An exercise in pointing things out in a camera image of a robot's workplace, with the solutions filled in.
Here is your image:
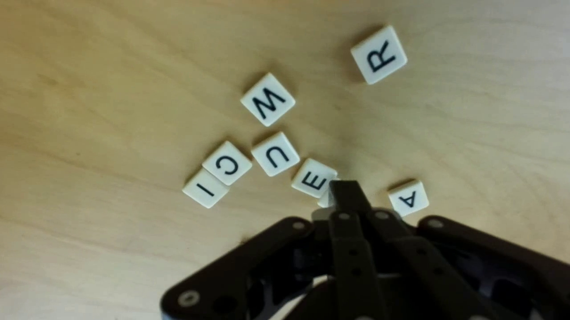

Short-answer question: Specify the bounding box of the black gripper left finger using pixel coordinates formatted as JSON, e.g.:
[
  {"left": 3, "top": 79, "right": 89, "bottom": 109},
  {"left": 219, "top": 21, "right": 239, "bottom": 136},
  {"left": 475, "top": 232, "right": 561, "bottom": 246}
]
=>
[{"left": 158, "top": 179, "right": 388, "bottom": 320}]

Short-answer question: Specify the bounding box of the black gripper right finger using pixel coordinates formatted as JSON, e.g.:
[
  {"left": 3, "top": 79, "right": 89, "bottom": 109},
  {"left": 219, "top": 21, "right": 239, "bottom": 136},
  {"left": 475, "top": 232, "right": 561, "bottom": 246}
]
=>
[{"left": 372, "top": 207, "right": 570, "bottom": 320}]

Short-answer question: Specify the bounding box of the white letter tile E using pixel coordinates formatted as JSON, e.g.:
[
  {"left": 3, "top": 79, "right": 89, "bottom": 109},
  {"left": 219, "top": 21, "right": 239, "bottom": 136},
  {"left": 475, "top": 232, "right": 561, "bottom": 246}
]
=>
[{"left": 288, "top": 156, "right": 340, "bottom": 200}]

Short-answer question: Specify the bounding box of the white letter tile A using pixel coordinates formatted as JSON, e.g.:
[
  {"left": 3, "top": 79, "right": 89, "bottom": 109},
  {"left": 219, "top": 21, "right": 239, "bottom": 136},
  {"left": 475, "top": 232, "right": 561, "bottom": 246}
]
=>
[{"left": 386, "top": 177, "right": 431, "bottom": 218}]

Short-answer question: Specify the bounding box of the white letter tile U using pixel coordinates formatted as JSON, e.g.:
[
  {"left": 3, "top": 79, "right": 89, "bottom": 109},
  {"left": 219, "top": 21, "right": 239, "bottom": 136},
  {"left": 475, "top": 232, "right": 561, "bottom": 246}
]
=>
[{"left": 249, "top": 129, "right": 303, "bottom": 177}]

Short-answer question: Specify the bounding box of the white letter tile C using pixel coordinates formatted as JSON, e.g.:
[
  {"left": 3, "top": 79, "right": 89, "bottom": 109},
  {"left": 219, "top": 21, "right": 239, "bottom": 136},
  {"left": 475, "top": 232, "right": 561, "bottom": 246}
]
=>
[{"left": 201, "top": 138, "right": 255, "bottom": 186}]

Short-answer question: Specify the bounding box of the white letter tile I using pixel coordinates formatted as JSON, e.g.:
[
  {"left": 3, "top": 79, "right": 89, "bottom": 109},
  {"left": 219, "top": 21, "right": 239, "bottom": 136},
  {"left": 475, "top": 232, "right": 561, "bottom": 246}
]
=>
[{"left": 180, "top": 166, "right": 230, "bottom": 209}]

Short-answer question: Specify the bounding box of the white letter tile W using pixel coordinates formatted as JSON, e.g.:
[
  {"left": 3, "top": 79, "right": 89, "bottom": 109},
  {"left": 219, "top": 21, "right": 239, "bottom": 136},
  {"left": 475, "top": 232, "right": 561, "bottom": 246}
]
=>
[{"left": 239, "top": 70, "right": 297, "bottom": 127}]

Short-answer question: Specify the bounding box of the white letter tile R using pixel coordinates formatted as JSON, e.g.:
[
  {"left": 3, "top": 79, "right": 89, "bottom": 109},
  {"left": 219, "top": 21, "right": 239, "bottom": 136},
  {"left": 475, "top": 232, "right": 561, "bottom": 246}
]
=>
[{"left": 349, "top": 22, "right": 410, "bottom": 86}]

